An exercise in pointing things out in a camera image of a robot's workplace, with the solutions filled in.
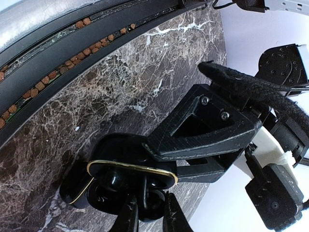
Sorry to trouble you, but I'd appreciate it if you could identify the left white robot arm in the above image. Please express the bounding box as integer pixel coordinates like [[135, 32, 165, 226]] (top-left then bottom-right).
[[145, 44, 309, 185]]

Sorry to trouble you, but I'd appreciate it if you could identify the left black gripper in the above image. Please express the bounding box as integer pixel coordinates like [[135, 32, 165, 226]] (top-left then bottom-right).
[[241, 104, 309, 167]]

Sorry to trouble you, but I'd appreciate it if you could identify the black front frame rail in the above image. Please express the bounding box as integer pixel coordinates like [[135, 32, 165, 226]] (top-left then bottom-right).
[[0, 0, 207, 145]]

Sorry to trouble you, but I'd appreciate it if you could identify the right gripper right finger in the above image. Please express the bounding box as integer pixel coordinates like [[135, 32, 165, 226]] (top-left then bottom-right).
[[162, 192, 193, 232]]

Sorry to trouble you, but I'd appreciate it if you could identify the black charging case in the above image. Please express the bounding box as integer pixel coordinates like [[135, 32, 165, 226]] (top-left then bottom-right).
[[59, 133, 179, 222]]

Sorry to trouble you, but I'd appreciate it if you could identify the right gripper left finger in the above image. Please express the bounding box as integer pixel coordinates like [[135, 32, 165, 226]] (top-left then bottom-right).
[[110, 195, 139, 232]]

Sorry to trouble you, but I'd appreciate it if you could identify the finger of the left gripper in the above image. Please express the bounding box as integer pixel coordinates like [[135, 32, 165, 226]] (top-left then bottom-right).
[[144, 84, 262, 161], [176, 153, 232, 183]]

